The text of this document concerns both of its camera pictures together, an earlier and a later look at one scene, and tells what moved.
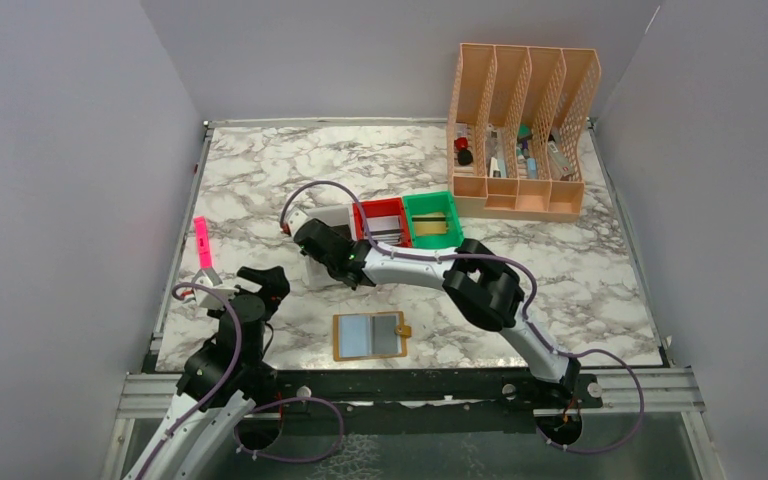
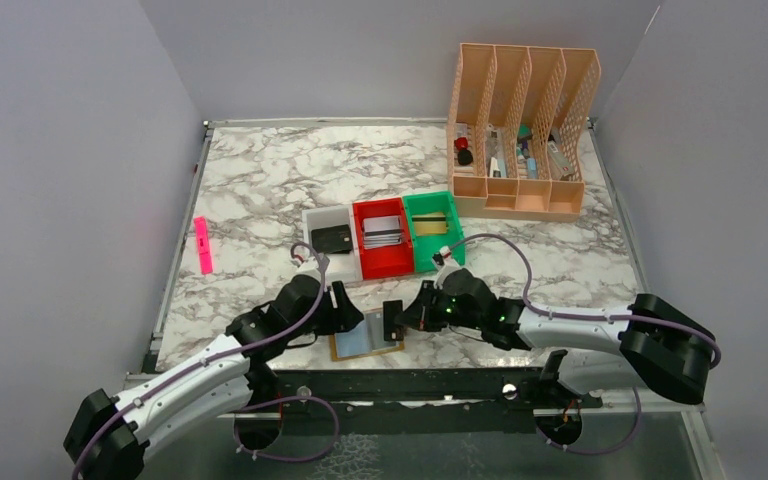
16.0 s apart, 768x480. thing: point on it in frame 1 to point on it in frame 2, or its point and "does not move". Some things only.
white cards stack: [385, 229] does not move
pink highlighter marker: [203, 242] does not move
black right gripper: [311, 234] to [411, 315]
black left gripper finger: [273, 280] to [347, 315]
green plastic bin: [434, 203] does not move
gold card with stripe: [430, 224] does not move
